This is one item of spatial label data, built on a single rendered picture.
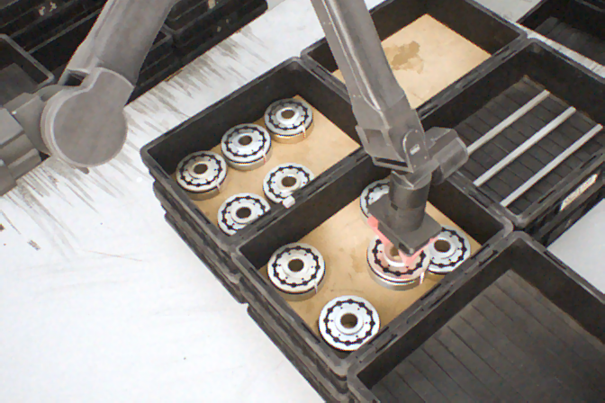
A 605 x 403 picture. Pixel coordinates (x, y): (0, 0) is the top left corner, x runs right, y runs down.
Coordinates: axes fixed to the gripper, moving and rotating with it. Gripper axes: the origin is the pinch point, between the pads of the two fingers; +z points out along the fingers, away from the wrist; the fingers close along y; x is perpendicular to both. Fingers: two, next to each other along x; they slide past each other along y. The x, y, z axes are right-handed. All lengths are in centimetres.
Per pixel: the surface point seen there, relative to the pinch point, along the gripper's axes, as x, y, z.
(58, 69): 5, 149, 62
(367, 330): 9.1, -3.6, 10.9
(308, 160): -8.3, 33.7, 13.9
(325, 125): -17.1, 38.8, 13.5
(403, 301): -0.6, -2.5, 13.6
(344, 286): 5.3, 6.6, 14.1
